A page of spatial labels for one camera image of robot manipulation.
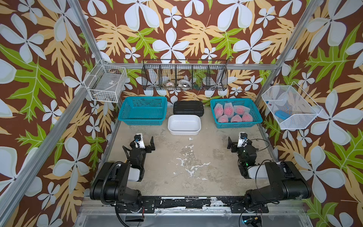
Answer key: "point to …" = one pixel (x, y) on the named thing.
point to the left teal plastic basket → (143, 110)
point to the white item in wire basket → (184, 83)
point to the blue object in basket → (281, 114)
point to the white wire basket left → (106, 82)
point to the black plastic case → (188, 107)
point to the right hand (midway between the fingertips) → (236, 137)
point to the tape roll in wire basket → (169, 84)
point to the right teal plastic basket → (246, 102)
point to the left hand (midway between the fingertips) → (145, 136)
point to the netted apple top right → (240, 109)
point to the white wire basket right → (291, 106)
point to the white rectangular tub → (184, 124)
